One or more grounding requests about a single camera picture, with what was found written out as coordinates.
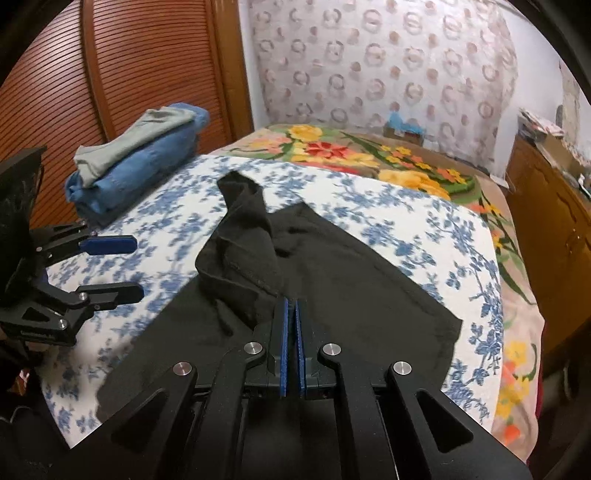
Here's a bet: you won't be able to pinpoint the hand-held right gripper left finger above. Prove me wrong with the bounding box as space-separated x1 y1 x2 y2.
60 298 296 480

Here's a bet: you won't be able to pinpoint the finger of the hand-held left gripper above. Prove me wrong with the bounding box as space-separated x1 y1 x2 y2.
28 281 146 326
28 223 139 266

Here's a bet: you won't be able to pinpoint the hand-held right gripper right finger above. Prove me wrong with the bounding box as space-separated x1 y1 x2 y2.
294 301 533 480

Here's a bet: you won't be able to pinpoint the black pants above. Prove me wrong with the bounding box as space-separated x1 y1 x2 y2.
97 171 463 431

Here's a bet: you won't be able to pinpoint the folded grey pants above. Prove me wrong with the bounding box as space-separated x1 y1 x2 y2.
74 108 197 188

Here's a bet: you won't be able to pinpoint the folded blue jeans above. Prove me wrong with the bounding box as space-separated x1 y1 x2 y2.
65 104 211 228

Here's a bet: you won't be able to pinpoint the blue floral bedsheet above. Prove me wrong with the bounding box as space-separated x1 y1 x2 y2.
39 154 505 449

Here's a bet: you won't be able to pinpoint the wooden slatted wardrobe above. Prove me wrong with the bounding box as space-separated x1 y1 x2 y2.
0 0 256 234

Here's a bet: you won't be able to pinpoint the colourful floral blanket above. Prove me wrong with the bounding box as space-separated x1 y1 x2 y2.
226 122 544 449

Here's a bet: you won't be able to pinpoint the small cardboard box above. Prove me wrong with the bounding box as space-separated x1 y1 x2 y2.
385 124 428 145

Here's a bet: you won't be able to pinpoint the blue plastic bag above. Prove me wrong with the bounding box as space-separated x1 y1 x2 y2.
387 112 426 132

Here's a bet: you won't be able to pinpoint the wooden cabinet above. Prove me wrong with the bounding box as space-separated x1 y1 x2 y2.
505 136 591 335

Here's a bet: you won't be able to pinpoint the open cardboard box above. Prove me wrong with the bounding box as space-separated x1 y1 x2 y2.
538 135 587 172

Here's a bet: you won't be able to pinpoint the stack of magazines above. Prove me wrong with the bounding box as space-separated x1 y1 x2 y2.
517 108 567 140

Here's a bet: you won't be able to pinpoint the lace window curtain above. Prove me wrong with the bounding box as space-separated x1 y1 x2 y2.
560 69 591 136

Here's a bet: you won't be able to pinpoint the ring patterned wall cloth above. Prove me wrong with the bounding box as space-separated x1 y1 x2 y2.
249 0 519 172

